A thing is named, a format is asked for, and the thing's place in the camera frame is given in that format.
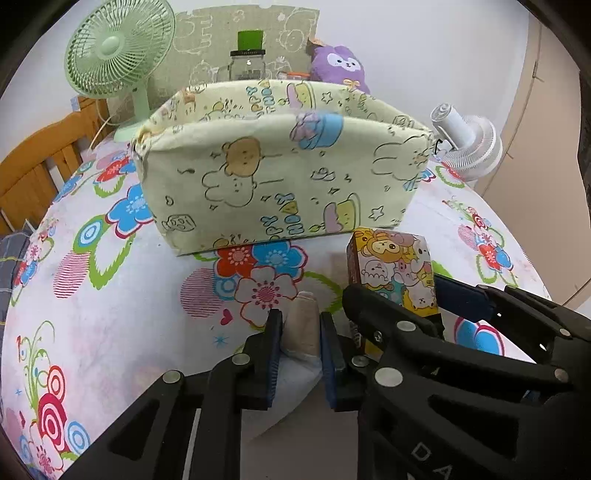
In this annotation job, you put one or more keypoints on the purple bunny plush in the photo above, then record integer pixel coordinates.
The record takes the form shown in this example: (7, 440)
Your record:
(337, 65)

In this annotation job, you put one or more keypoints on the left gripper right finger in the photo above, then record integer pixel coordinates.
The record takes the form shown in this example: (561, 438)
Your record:
(347, 388)

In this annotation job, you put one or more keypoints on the glass mason jar mug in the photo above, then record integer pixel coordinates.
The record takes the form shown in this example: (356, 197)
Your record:
(246, 64)

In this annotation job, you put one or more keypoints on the white beige sock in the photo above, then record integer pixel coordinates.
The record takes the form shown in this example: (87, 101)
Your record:
(300, 366)

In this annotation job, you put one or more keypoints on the floral tablecloth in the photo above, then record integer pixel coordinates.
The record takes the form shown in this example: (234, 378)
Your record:
(101, 307)

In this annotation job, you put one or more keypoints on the green desk fan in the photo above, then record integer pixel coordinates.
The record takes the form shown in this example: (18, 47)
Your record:
(115, 49)

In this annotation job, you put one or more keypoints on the grey plaid pillow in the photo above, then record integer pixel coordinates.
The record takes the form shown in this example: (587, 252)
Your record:
(12, 250)

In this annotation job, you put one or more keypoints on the white standing fan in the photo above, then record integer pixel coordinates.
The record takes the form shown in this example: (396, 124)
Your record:
(473, 147)

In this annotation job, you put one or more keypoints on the yellow cartoon tissue pack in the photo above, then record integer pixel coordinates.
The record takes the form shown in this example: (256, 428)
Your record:
(396, 266)

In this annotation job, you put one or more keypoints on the wooden bed headboard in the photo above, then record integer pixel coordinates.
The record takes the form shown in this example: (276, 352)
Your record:
(27, 188)

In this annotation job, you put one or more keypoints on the green cup on jar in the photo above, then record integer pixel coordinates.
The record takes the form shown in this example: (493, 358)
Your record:
(249, 40)

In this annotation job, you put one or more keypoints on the yellow cartoon fabric box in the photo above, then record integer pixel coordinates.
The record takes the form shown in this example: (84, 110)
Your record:
(244, 162)

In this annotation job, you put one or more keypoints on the beige door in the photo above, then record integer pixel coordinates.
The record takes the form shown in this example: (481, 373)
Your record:
(537, 189)

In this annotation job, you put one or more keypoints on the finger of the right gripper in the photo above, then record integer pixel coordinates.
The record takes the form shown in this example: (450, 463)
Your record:
(473, 303)
(392, 331)

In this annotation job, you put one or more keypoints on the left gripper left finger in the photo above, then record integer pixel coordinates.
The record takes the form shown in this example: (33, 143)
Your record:
(189, 426)

